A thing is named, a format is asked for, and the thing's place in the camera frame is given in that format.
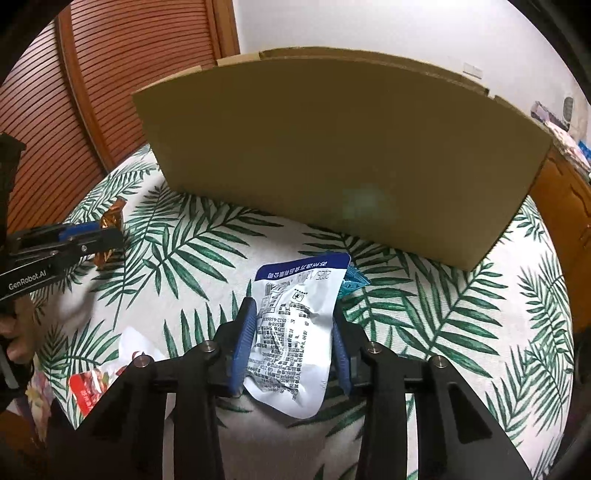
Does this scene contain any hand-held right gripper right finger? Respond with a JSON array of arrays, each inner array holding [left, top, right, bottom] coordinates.
[[331, 302, 532, 480]]

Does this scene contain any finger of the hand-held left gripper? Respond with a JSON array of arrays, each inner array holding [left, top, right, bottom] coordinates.
[[8, 222, 103, 251], [7, 228, 126, 269]]

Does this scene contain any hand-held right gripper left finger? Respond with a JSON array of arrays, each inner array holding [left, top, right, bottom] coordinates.
[[69, 296, 257, 480]]

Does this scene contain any golden brown candy wrapper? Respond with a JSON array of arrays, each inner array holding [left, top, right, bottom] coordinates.
[[95, 198, 127, 268]]

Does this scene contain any blue and white snack packet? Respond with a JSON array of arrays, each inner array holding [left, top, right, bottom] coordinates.
[[242, 253, 352, 420]]

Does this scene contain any cardboard box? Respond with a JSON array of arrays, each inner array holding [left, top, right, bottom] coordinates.
[[131, 46, 553, 272]]

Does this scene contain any person's left hand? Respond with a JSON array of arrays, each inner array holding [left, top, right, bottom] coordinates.
[[0, 300, 41, 366]]

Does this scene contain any small teal packet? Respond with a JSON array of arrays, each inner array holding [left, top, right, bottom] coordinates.
[[339, 264, 370, 298]]

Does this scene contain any palm leaf printed cloth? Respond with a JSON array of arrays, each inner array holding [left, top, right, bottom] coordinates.
[[37, 143, 575, 480]]

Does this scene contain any red and white snack packet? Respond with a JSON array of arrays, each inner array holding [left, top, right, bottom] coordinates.
[[68, 325, 164, 418]]

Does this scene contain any wooden wardrobe door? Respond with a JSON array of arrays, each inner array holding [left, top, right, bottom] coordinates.
[[0, 0, 241, 232]]

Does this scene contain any wooden cabinet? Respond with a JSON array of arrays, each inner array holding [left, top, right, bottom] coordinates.
[[531, 148, 591, 259]]

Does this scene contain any folded floral cloth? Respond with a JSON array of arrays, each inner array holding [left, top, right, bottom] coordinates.
[[549, 122, 591, 162]]

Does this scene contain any purple fabric bag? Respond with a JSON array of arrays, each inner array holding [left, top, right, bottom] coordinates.
[[531, 102, 561, 123]]

